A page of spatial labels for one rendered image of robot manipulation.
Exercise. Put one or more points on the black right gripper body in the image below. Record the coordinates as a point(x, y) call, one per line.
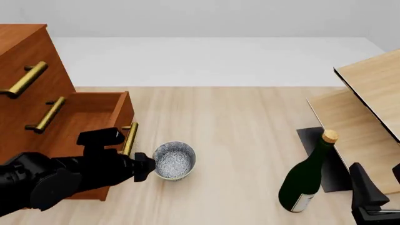
point(372, 216)

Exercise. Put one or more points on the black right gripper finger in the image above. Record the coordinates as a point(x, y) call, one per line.
point(364, 185)
point(397, 174)

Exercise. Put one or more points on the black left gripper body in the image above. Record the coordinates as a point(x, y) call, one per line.
point(142, 166)

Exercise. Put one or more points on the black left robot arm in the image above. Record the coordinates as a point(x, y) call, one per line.
point(62, 175)

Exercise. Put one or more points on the wooden cabinet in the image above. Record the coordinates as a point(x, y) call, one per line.
point(18, 39)

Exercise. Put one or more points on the blue patterned bowl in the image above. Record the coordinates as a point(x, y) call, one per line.
point(173, 161)

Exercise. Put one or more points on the dark green corked bottle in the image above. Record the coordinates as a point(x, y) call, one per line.
point(304, 178)

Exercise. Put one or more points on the pale wooden shelf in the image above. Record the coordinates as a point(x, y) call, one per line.
point(353, 117)

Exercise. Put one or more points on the black flat mat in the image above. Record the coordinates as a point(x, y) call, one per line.
point(312, 138)

